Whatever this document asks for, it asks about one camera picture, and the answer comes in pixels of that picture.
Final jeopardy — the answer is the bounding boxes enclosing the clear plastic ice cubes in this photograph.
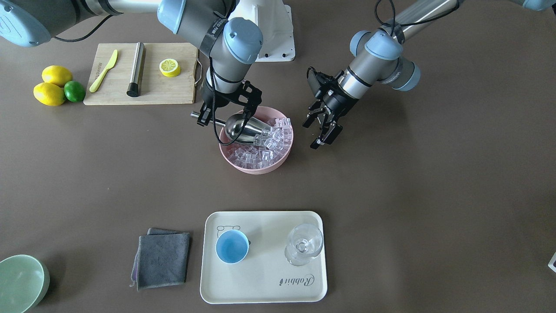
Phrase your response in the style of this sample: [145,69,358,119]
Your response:
[224,117,293,170]

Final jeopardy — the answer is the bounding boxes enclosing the yellow plastic knife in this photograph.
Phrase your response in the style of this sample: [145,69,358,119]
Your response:
[89,49,119,93]

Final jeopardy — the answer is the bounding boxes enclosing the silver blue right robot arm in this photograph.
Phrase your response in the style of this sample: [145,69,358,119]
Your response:
[0,0,263,126]

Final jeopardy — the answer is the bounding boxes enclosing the cream rectangular tray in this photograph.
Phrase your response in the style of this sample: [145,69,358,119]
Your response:
[200,210,328,304]

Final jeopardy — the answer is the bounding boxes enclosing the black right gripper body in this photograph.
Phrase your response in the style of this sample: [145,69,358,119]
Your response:
[201,79,262,108]

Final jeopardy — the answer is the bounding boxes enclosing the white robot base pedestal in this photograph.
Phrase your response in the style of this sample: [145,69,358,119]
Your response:
[229,0,296,62]

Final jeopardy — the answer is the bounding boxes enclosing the grey folded cloth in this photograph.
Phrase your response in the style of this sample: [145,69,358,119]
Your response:
[130,227,191,290]

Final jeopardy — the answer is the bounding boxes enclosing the yellow lemon half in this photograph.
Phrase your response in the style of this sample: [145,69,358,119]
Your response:
[159,59,181,77]

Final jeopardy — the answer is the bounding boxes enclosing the clear wine glass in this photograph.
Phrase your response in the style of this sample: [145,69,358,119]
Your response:
[285,223,324,266]

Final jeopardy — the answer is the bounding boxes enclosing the bamboo cutting board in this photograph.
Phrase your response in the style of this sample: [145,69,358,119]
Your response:
[84,42,199,105]

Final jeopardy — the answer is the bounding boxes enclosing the light blue cup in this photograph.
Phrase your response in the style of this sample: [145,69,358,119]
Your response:
[215,230,250,265]

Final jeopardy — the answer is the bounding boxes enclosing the mint green bowl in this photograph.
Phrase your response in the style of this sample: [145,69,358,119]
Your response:
[0,254,50,313]

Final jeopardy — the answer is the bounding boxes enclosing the silver metal muddler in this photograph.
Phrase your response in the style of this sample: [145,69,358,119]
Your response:
[126,42,145,97]

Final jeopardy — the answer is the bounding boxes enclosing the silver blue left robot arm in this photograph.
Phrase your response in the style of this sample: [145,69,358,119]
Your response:
[302,0,463,150]

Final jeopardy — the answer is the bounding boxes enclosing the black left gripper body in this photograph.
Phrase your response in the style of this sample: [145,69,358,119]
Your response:
[307,67,359,117]

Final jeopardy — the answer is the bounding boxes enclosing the silver metal ice scoop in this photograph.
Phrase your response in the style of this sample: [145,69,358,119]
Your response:
[209,113,271,147]

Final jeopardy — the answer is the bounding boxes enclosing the green lime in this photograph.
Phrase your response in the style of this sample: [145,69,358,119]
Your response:
[63,80,86,103]

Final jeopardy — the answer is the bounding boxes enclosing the pink ribbed bowl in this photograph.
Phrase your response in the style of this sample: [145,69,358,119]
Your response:
[217,107,294,174]

